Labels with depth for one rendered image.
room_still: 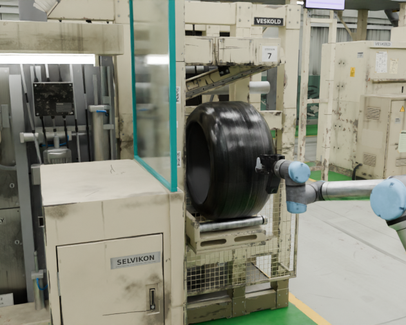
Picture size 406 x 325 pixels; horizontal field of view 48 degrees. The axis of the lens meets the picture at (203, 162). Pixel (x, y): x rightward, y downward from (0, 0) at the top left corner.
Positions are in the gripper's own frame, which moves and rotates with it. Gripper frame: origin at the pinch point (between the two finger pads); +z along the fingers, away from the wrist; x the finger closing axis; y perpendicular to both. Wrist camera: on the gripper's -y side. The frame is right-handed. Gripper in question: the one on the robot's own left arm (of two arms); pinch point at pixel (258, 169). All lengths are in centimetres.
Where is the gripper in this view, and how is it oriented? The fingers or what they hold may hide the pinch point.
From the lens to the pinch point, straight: 199.4
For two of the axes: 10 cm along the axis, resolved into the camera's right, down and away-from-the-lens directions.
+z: -3.4, -0.9, 9.4
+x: -9.4, 0.6, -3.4
